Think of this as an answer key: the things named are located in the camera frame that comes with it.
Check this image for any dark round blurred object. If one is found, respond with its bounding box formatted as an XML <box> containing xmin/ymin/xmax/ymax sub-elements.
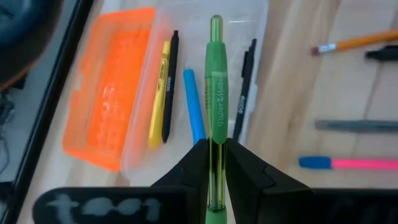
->
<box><xmin>0</xmin><ymin>0</ymin><xmax>65</xmax><ymax>91</ymax></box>

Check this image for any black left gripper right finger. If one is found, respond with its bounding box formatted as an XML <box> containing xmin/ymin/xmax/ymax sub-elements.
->
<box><xmin>226</xmin><ymin>139</ymin><xmax>313</xmax><ymax>224</ymax></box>

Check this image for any pink pencil blue end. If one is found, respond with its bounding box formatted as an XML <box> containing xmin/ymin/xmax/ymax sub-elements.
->
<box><xmin>298</xmin><ymin>156</ymin><xmax>398</xmax><ymax>171</ymax></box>

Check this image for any black aluminium table frame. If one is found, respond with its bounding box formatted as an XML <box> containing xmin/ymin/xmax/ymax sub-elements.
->
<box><xmin>0</xmin><ymin>0</ymin><xmax>96</xmax><ymax>224</ymax></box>

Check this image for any black pen white print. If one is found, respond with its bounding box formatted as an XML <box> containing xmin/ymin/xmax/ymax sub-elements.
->
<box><xmin>161</xmin><ymin>30</ymin><xmax>180</xmax><ymax>143</ymax></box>
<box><xmin>232</xmin><ymin>39</ymin><xmax>257</xmax><ymax>141</ymax></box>
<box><xmin>364</xmin><ymin>45</ymin><xmax>398</xmax><ymax>62</ymax></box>

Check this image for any green retractable pen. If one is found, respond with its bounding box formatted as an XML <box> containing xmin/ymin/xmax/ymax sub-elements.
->
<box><xmin>203</xmin><ymin>14</ymin><xmax>229</xmax><ymax>224</ymax></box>

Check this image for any clear box with orange lid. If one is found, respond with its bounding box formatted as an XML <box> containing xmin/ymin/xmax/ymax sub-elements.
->
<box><xmin>62</xmin><ymin>0</ymin><xmax>270</xmax><ymax>172</ymax></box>

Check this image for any blue marker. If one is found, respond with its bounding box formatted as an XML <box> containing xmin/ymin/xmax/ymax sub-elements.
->
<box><xmin>182</xmin><ymin>68</ymin><xmax>208</xmax><ymax>146</ymax></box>

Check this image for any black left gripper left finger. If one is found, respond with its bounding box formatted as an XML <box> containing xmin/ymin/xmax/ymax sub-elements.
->
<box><xmin>151</xmin><ymin>139</ymin><xmax>210</xmax><ymax>224</ymax></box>

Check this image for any yellow pen black print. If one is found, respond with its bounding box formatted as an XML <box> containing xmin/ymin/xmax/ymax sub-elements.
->
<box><xmin>147</xmin><ymin>40</ymin><xmax>172</xmax><ymax>149</ymax></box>

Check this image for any orange pencil with eraser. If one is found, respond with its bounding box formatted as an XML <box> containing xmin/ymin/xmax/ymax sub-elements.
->
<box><xmin>310</xmin><ymin>29</ymin><xmax>398</xmax><ymax>57</ymax></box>

